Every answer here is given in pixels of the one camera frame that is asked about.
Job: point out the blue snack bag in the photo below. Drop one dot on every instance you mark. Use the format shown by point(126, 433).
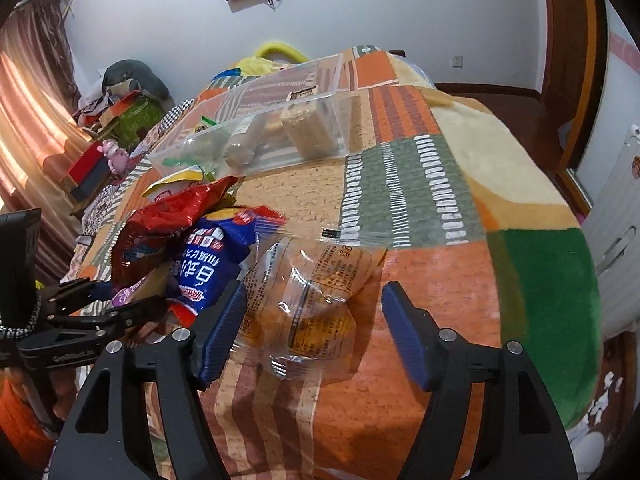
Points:
point(212, 260)

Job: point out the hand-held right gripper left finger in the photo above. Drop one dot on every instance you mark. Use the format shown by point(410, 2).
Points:
point(226, 327)

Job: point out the brown cylindrical snack pack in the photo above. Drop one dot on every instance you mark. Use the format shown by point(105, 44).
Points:
point(240, 147)

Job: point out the green patterned box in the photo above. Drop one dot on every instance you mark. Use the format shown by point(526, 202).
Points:
point(125, 121)

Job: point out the grey cushion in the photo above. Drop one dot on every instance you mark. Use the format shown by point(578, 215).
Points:
point(134, 76)

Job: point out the red snack bag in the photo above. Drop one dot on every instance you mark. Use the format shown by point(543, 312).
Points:
point(160, 220)

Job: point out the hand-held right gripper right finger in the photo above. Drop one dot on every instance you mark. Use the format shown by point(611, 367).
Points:
point(407, 340)

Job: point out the white wall socket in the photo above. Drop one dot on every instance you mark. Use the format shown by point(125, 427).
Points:
point(456, 60)

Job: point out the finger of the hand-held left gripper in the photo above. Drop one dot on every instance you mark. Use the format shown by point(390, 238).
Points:
point(100, 332)
point(70, 296)

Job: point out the green yellow snack packet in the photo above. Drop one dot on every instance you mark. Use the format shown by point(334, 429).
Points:
point(205, 124)

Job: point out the brown wooden door frame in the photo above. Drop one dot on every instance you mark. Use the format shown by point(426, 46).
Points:
point(570, 60)

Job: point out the clear plastic container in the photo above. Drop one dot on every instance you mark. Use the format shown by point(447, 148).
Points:
point(250, 110)

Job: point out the beige wrapped cracker pack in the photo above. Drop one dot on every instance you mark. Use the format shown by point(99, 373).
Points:
point(311, 127)

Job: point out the yellow white snack packet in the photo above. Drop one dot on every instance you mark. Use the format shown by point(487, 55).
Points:
point(175, 182)

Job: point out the clear orange snack packet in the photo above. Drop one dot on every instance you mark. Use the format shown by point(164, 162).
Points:
point(310, 290)

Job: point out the red box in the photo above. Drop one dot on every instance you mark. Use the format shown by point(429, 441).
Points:
point(86, 166)

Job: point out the patchwork printed blanket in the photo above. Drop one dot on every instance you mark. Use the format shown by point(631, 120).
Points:
point(440, 240)

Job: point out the striped brown curtain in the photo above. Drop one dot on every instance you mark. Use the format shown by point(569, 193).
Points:
point(35, 110)

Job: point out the small orange snack pack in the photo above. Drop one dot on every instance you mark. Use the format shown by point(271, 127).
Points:
point(274, 124)

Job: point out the purple snack packet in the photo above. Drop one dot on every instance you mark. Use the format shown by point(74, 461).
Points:
point(131, 294)

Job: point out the yellow plush cushion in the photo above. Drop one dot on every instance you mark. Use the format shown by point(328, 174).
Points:
point(272, 57)

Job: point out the pink plush toy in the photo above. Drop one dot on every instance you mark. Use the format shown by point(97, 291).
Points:
point(116, 157)

